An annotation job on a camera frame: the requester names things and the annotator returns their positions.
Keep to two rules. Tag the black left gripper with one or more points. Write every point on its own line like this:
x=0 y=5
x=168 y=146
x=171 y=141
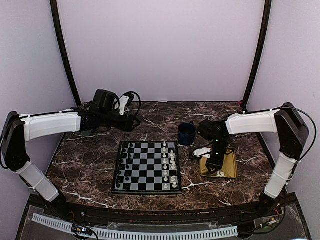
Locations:
x=126 y=125

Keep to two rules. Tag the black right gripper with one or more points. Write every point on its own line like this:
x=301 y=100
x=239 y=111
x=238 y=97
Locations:
x=217 y=164

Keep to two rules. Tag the white chess knight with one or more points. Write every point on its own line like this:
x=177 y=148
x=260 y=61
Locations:
x=173 y=178

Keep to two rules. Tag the black and white chessboard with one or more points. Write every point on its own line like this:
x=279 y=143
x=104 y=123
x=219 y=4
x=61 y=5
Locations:
x=139 y=169

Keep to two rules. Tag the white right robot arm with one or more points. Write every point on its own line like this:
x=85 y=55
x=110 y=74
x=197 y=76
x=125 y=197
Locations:
x=285 y=121

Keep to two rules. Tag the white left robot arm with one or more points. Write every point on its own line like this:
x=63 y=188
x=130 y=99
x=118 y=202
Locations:
x=19 y=129

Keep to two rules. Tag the white chess piece on tray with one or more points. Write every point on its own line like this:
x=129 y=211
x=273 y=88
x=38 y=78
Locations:
x=220 y=174

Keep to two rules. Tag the grey ceramic cup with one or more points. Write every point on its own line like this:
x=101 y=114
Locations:
x=85 y=133

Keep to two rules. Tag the dark blue enamel mug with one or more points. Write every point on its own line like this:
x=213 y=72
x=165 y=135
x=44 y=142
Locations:
x=186 y=133

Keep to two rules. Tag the gold metal tray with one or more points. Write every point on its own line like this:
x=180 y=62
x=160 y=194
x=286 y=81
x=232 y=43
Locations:
x=229 y=167

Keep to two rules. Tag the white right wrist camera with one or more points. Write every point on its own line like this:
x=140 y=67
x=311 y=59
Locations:
x=204 y=152

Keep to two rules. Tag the black front rail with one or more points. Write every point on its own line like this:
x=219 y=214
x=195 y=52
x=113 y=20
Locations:
x=192 y=206

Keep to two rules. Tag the white perforated cable duct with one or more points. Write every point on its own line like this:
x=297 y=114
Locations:
x=125 y=231

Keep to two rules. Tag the black left frame post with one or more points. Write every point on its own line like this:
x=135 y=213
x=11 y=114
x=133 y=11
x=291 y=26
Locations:
x=63 y=51

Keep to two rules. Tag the black frame post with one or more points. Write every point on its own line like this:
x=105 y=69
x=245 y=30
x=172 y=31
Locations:
x=258 y=53
x=63 y=51

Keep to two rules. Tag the black right frame post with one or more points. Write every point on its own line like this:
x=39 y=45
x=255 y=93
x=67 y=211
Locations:
x=258 y=53

